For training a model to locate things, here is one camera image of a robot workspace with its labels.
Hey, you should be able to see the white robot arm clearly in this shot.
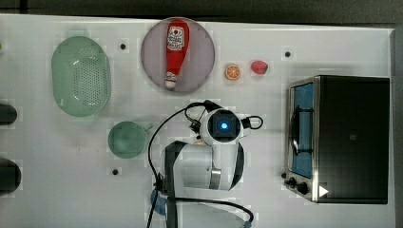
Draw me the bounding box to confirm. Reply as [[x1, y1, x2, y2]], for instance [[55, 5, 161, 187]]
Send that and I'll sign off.
[[162, 106, 250, 228]]

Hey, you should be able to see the green mug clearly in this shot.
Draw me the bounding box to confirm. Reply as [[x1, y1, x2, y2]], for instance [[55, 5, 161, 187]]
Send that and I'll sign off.
[[107, 121, 154, 159]]

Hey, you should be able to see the orange slice toy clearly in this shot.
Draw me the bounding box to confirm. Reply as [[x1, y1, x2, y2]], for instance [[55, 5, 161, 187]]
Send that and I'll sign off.
[[224, 64, 240, 81]]

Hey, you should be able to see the grey round plate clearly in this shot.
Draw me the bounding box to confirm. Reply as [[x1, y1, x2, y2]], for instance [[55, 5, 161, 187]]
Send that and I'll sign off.
[[141, 17, 215, 93]]

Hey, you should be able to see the red strawberry toy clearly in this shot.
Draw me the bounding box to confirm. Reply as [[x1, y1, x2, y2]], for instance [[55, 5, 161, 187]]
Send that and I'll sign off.
[[251, 61, 268, 75]]

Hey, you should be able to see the red plush ketchup bottle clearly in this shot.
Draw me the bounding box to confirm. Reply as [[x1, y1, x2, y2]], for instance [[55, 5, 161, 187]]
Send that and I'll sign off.
[[165, 19, 190, 88]]

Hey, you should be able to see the blue cup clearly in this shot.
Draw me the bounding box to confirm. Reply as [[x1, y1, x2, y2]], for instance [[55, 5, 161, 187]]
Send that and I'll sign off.
[[150, 189, 167, 216]]

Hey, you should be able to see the green perforated colander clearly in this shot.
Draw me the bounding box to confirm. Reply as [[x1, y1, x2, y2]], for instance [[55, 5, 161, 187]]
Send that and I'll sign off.
[[51, 29, 111, 117]]

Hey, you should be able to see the silver black toaster oven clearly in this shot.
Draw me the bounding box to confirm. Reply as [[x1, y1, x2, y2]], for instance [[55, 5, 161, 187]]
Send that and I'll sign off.
[[281, 75, 391, 204]]

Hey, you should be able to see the black round base upper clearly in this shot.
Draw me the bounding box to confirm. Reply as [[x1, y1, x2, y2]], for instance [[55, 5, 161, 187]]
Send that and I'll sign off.
[[0, 104, 17, 125]]

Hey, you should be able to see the black round base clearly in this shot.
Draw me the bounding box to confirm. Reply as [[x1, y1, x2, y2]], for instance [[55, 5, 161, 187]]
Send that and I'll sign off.
[[0, 159, 22, 196], [0, 104, 17, 125]]

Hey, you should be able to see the black round base lower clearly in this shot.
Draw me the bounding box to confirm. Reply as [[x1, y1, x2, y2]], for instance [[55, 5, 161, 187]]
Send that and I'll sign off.
[[0, 159, 22, 196]]

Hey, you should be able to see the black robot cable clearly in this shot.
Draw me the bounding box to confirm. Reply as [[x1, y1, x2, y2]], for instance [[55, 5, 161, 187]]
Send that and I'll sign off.
[[145, 102, 264, 228]]

